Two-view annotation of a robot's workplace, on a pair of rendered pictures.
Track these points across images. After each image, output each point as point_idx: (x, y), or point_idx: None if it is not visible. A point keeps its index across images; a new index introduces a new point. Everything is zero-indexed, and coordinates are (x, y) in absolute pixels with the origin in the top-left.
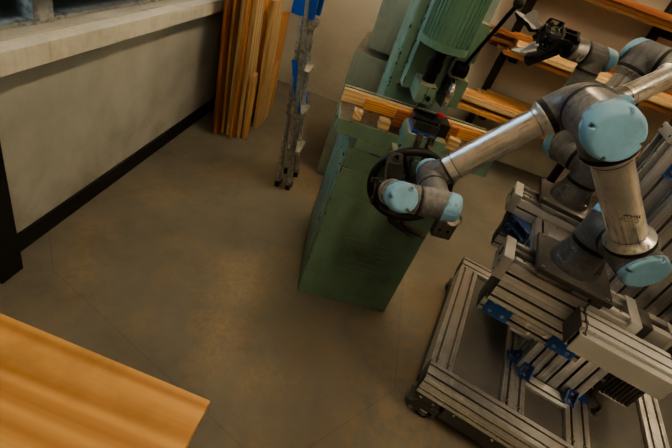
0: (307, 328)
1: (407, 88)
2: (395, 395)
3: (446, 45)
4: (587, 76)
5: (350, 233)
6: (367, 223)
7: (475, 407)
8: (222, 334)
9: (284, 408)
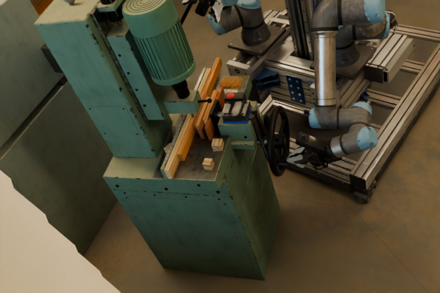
0: (306, 271)
1: None
2: (357, 209)
3: (190, 66)
4: None
5: (254, 211)
6: (253, 193)
7: (382, 152)
8: None
9: (383, 289)
